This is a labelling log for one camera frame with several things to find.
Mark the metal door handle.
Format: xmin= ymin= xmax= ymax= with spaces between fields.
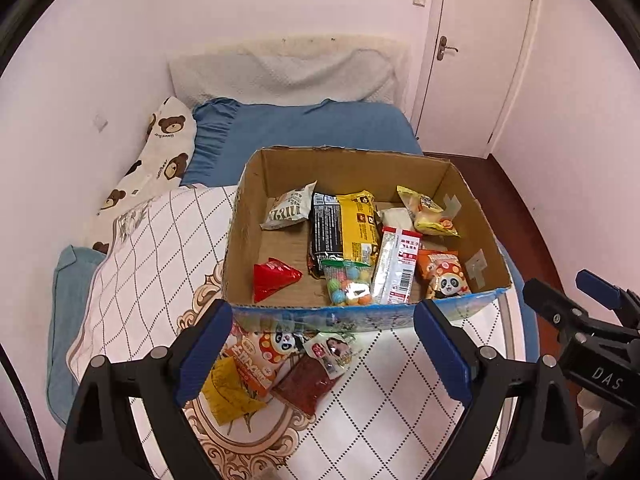
xmin=435 ymin=36 xmax=459 ymax=62

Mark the light blue pillow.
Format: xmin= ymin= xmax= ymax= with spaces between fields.
xmin=46 ymin=245 xmax=108 ymax=428

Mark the orange white panda snack packet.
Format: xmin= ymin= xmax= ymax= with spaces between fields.
xmin=220 ymin=322 xmax=296 ymax=398

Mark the clear bag of colourful candies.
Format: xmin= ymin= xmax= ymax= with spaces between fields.
xmin=321 ymin=258 xmax=375 ymax=307

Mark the white packet with brown lettering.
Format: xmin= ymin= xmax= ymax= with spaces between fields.
xmin=260 ymin=181 xmax=318 ymax=231

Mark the black cable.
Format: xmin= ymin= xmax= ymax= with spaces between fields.
xmin=0 ymin=345 xmax=53 ymax=480

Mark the white door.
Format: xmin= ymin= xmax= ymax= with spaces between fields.
xmin=410 ymin=0 xmax=543 ymax=153

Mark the bear print pillow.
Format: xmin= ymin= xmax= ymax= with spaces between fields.
xmin=82 ymin=96 xmax=197 ymax=256

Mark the small portrait print packet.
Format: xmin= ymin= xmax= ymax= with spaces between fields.
xmin=302 ymin=331 xmax=358 ymax=376

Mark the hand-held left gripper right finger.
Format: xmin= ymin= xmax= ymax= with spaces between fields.
xmin=413 ymin=299 xmax=586 ymax=480

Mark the long red white packet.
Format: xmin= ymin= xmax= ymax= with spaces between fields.
xmin=371 ymin=226 xmax=423 ymax=306

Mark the white diamond pattern quilt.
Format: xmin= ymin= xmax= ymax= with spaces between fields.
xmin=66 ymin=185 xmax=531 ymax=480

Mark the large black yellow snack packet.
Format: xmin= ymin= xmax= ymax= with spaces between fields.
xmin=306 ymin=190 xmax=381 ymax=278

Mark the red triangular snack packet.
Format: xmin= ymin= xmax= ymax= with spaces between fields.
xmin=252 ymin=257 xmax=304 ymax=303

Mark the yellow orange snack packet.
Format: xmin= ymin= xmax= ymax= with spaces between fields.
xmin=396 ymin=185 xmax=461 ymax=237

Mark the white textured headboard cushion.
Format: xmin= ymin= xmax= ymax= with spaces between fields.
xmin=167 ymin=34 xmax=411 ymax=108

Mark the cardboard box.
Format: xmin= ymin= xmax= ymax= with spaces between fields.
xmin=222 ymin=146 xmax=513 ymax=333

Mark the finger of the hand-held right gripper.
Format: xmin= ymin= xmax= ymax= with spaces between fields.
xmin=522 ymin=277 xmax=601 ymax=346
xmin=575 ymin=269 xmax=640 ymax=318

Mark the plain white snack packet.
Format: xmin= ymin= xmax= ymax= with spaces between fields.
xmin=375 ymin=207 xmax=416 ymax=233

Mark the dark red snack packet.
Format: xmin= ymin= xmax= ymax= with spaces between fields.
xmin=271 ymin=355 xmax=346 ymax=416

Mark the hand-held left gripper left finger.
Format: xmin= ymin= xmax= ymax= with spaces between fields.
xmin=59 ymin=299 xmax=234 ymax=480

